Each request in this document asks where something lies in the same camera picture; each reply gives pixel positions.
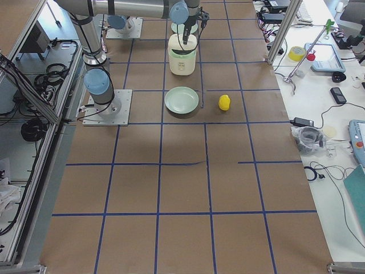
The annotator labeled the yellow lemon toy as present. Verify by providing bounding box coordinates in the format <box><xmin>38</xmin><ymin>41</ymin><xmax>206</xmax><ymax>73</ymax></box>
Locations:
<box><xmin>218</xmin><ymin>94</ymin><xmax>231</xmax><ymax>111</ymax></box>

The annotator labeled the black power adapter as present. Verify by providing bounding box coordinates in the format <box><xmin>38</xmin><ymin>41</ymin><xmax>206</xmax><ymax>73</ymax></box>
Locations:
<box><xmin>290</xmin><ymin>117</ymin><xmax>314</xmax><ymax>127</ymax></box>

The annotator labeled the aluminium frame post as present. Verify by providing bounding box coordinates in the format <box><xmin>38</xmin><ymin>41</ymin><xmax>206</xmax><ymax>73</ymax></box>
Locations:
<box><xmin>267</xmin><ymin>0</ymin><xmax>302</xmax><ymax>65</ymax></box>

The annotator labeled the green plate right side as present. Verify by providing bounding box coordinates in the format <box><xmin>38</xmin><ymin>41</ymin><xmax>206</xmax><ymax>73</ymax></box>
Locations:
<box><xmin>164</xmin><ymin>86</ymin><xmax>199</xmax><ymax>114</ymax></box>

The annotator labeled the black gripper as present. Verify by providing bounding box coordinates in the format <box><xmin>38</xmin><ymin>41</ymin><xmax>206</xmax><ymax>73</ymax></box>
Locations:
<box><xmin>182</xmin><ymin>14</ymin><xmax>197</xmax><ymax>45</ymax></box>

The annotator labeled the white rice cooker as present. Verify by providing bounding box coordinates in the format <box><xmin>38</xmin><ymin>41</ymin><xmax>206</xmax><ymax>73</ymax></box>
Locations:
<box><xmin>168</xmin><ymin>33</ymin><xmax>197</xmax><ymax>76</ymax></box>

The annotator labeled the blue teach pendant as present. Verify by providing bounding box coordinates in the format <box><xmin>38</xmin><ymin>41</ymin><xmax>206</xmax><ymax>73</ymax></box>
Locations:
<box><xmin>304</xmin><ymin>43</ymin><xmax>346</xmax><ymax>72</ymax></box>

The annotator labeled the yellow tape roll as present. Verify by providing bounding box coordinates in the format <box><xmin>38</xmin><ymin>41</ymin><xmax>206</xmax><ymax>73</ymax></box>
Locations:
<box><xmin>287</xmin><ymin>46</ymin><xmax>307</xmax><ymax>62</ymax></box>

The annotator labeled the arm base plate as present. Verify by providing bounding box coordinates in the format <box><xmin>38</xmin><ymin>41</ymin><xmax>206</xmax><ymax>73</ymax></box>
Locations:
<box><xmin>83</xmin><ymin>89</ymin><xmax>132</xmax><ymax>126</ymax></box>
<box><xmin>106</xmin><ymin>17</ymin><xmax>143</xmax><ymax>40</ymax></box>

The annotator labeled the brown paper table mat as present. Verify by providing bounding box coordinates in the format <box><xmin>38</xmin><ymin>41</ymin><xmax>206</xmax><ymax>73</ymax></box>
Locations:
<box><xmin>40</xmin><ymin>1</ymin><xmax>331</xmax><ymax>273</ymax></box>

